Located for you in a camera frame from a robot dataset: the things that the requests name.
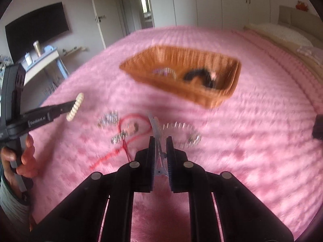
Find light blue hair clip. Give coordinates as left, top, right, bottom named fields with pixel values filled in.
left=148, top=114, right=168, bottom=176

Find clear coil hair tie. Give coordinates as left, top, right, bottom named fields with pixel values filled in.
left=161, top=121, right=203, bottom=149

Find cream beaded bracelet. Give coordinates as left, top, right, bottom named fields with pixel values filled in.
left=66, top=92, right=85, bottom=121

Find black wrist watch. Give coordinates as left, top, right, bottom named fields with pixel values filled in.
left=183, top=68, right=217, bottom=89

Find left forearm grey sleeve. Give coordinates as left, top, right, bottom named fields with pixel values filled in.
left=1, top=174, right=31, bottom=235

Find white bedroom door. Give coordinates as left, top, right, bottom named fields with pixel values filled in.
left=91, top=0, right=125, bottom=48

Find left hand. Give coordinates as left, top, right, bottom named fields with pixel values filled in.
left=0, top=133, right=38, bottom=197

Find silver keys with tag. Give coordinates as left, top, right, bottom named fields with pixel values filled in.
left=111, top=122, right=139, bottom=145

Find silver rhinestone brooch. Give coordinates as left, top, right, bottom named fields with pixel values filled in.
left=98, top=111, right=119, bottom=128

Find light blue side table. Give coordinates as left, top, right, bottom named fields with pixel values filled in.
left=24, top=45, right=69, bottom=86

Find white cup on table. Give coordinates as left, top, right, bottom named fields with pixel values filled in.
left=25, top=52, right=33, bottom=66

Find gold cup on table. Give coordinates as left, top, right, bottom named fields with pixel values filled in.
left=33, top=41, right=43, bottom=57

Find woven wicker basket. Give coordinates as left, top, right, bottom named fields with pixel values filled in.
left=120, top=45, right=241, bottom=109

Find pink fleece bedspread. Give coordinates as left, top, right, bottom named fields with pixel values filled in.
left=32, top=27, right=322, bottom=238

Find black device on bed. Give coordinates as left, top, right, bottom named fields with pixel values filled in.
left=312, top=114, right=323, bottom=140

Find white wardrobe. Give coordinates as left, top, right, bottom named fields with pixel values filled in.
left=150, top=0, right=297, bottom=29

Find white dotted pillow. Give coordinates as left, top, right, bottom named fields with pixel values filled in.
left=245, top=22, right=313, bottom=46

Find pink checked pillow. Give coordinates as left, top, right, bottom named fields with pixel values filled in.
left=297, top=46, right=323, bottom=65

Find beige upholstered headboard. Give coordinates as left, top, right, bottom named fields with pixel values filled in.
left=278, top=5, right=323, bottom=49

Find red ornament on headboard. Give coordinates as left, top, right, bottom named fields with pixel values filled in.
left=295, top=1, right=309, bottom=12

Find red string cord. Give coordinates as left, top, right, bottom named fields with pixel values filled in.
left=89, top=113, right=153, bottom=170

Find black wall television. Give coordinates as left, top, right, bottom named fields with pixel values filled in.
left=5, top=2, right=69, bottom=62

